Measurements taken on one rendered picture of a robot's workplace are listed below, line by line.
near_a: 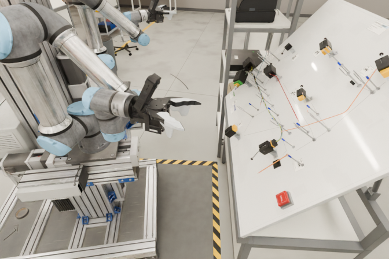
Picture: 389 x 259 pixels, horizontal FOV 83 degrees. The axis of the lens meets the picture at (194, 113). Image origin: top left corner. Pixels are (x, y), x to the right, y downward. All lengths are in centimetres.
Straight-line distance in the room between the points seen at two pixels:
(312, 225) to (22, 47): 143
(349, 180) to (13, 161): 145
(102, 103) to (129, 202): 147
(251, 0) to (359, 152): 125
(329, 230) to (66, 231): 178
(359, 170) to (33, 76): 112
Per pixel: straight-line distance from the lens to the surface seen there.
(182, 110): 68
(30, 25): 83
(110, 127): 76
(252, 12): 184
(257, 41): 415
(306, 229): 139
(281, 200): 104
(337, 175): 99
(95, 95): 72
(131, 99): 66
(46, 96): 90
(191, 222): 216
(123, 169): 124
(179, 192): 231
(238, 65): 196
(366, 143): 101
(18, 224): 237
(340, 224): 148
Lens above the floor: 195
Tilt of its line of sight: 38 degrees down
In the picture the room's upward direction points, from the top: straight up
